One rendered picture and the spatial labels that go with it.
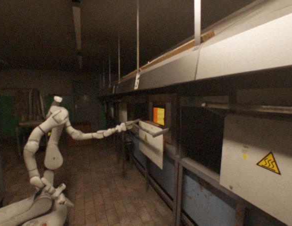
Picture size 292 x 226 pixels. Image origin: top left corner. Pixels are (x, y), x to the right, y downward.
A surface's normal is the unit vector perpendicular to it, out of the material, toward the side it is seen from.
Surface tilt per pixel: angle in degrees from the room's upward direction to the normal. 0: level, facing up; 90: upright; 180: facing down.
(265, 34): 80
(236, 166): 90
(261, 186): 90
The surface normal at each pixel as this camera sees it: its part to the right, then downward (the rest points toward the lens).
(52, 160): 0.53, 0.08
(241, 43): -0.90, -0.14
